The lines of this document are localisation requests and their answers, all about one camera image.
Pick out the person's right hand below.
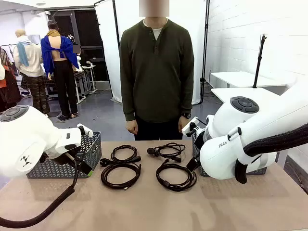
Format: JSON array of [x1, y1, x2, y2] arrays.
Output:
[[126, 120, 138, 135]]

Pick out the black backdrop stand pole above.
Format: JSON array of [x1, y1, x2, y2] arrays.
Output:
[[94, 0, 121, 45], [199, 0, 210, 106]]

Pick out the person's left hand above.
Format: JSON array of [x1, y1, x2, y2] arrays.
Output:
[[178, 117, 191, 133]]

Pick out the grey background workbench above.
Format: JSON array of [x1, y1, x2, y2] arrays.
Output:
[[45, 64, 98, 102]]

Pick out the arm white wrist camera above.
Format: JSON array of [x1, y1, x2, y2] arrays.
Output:
[[77, 123, 94, 138], [181, 116, 201, 136]]

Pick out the person's left forearm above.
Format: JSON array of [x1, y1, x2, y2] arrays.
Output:
[[179, 79, 195, 119]]

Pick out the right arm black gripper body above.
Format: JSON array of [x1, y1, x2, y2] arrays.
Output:
[[192, 131, 206, 157]]

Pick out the right arm white wrist camera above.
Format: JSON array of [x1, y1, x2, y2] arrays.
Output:
[[181, 116, 201, 136]]

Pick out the mannequin with white sweater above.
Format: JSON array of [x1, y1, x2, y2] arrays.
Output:
[[13, 28, 51, 116]]

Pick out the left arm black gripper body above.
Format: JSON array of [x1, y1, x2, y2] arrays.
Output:
[[51, 148, 82, 167]]

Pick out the right arm black cable sleeve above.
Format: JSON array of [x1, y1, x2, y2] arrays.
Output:
[[234, 131, 308, 185]]

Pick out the black power cable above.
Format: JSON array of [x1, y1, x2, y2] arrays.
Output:
[[155, 158, 197, 193], [99, 157, 142, 191], [110, 144, 141, 163], [147, 142, 186, 162]]

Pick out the arm black cable sleeve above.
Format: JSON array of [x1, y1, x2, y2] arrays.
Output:
[[234, 131, 308, 185], [0, 154, 80, 229]]

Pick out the left arm black cable sleeve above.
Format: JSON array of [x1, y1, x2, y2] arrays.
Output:
[[0, 154, 80, 229]]

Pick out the person's right forearm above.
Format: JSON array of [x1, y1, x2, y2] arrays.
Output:
[[121, 79, 138, 122]]

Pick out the person in green sweater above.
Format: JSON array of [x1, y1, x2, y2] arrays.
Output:
[[119, 0, 195, 141]]

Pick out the mannequin with blue jacket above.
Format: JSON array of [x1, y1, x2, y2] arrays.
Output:
[[40, 20, 80, 120]]

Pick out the grey perforated plastic basket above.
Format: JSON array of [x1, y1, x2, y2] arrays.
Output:
[[26, 131, 103, 179], [192, 134, 268, 178]]

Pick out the black tripod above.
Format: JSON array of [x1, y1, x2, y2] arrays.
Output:
[[252, 33, 269, 89]]

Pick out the left arm white wrist camera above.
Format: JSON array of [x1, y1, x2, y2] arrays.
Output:
[[77, 123, 94, 138]]

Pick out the background person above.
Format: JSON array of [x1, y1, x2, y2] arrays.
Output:
[[72, 44, 82, 70]]

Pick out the mannequin with brown clothes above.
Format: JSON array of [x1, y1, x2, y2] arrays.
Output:
[[0, 47, 23, 114]]

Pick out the white photo backdrop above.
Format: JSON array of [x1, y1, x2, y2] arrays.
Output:
[[94, 0, 210, 106]]

